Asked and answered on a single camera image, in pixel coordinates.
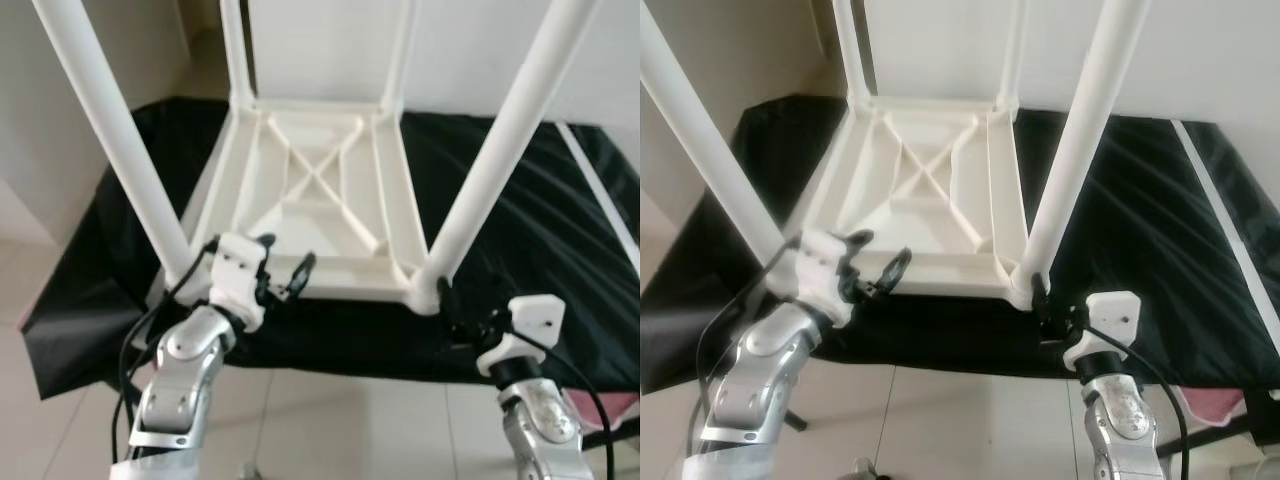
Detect white plastic table leg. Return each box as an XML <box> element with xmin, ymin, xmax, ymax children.
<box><xmin>218</xmin><ymin>0</ymin><xmax>257</xmax><ymax>109</ymax></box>
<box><xmin>415</xmin><ymin>0</ymin><xmax>603</xmax><ymax>291</ymax></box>
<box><xmin>995</xmin><ymin>0</ymin><xmax>1031</xmax><ymax>111</ymax></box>
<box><xmin>1010</xmin><ymin>0</ymin><xmax>1153</xmax><ymax>286</ymax></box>
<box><xmin>30</xmin><ymin>0</ymin><xmax>206</xmax><ymax>301</ymax></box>
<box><xmin>380</xmin><ymin>0</ymin><xmax>417</xmax><ymax>111</ymax></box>
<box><xmin>640</xmin><ymin>0</ymin><xmax>806</xmax><ymax>296</ymax></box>
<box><xmin>832</xmin><ymin>0</ymin><xmax>873</xmax><ymax>107</ymax></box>

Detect white plastic table top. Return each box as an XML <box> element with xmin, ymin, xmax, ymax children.
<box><xmin>780</xmin><ymin>93</ymin><xmax>1051</xmax><ymax>311</ymax></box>
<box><xmin>150</xmin><ymin>95</ymin><xmax>446</xmax><ymax>316</ymax></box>

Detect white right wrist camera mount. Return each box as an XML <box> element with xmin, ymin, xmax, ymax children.
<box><xmin>1062</xmin><ymin>290</ymin><xmax>1143</xmax><ymax>373</ymax></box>
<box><xmin>475</xmin><ymin>295</ymin><xmax>566</xmax><ymax>379</ymax></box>

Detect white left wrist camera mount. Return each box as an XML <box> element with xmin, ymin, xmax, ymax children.
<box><xmin>795</xmin><ymin>228</ymin><xmax>861</xmax><ymax>329</ymax></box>
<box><xmin>205</xmin><ymin>233</ymin><xmax>271</xmax><ymax>333</ymax></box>

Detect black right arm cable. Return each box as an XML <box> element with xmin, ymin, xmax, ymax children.
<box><xmin>512</xmin><ymin>328</ymin><xmax>615</xmax><ymax>480</ymax></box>
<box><xmin>1088</xmin><ymin>323</ymin><xmax>1193</xmax><ymax>480</ymax></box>

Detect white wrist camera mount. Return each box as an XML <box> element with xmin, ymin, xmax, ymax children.
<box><xmin>1062</xmin><ymin>290</ymin><xmax>1143</xmax><ymax>373</ymax></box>
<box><xmin>795</xmin><ymin>228</ymin><xmax>861</xmax><ymax>329</ymax></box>
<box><xmin>475</xmin><ymin>295</ymin><xmax>566</xmax><ymax>379</ymax></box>
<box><xmin>205</xmin><ymin>233</ymin><xmax>271</xmax><ymax>333</ymax></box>

